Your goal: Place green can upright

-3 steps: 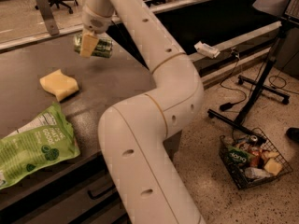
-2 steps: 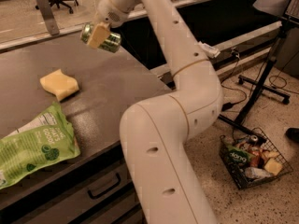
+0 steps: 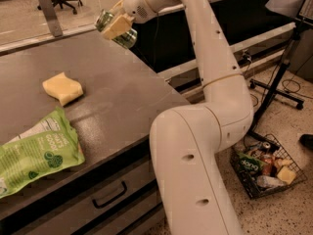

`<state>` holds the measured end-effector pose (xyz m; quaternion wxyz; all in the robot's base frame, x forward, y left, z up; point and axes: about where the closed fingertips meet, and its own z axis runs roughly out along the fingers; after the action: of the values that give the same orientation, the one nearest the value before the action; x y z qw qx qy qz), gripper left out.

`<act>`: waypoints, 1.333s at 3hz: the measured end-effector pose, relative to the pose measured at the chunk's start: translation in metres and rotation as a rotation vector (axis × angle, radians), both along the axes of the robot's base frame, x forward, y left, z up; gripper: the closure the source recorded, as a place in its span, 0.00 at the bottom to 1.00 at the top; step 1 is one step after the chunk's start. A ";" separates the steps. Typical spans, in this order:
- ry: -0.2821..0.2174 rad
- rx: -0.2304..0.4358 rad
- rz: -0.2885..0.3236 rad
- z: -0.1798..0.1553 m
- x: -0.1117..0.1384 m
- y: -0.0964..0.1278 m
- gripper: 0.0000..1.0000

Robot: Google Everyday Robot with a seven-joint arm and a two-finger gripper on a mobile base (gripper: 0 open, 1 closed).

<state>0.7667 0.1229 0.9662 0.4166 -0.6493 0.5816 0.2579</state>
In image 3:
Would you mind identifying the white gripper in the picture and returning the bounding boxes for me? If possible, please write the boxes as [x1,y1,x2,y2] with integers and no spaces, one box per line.
[102,0,157,40]

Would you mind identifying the green soda can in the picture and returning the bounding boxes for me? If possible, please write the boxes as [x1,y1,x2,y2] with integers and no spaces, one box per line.
[95,10,137,49]

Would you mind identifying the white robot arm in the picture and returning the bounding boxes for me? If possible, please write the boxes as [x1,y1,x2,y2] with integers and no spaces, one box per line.
[102,0,253,235]

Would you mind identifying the green chip bag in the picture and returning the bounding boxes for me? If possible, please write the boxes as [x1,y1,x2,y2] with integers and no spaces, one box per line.
[0,107,85,198]

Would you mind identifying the grey tilted stand tray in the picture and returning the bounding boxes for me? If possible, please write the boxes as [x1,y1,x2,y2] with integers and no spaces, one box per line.
[265,0,304,19]

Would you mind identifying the black rolling stand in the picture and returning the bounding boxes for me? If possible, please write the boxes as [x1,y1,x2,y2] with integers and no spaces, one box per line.
[248,20,306,142]

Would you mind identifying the grey drawer cabinet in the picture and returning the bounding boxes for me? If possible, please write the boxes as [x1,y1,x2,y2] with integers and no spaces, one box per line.
[0,31,187,235]

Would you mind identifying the green snack bag in basket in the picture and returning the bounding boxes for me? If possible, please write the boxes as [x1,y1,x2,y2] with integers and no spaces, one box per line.
[239,153,265,175]

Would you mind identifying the silver pouch in basket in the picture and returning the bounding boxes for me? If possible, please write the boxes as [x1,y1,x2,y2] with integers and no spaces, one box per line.
[256,175,286,189]

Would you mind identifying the yellow sponge in basket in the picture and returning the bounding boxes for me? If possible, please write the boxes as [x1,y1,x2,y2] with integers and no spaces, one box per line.
[277,166,296,185]

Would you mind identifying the grey metal post left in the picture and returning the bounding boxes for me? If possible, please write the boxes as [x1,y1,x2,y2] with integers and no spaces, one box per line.
[38,0,63,37]

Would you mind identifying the black drawer handle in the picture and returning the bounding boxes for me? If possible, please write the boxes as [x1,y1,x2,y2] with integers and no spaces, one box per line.
[92,181,128,210]

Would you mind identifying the black wire basket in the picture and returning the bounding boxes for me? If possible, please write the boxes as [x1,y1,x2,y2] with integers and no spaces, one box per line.
[230,134,307,199]

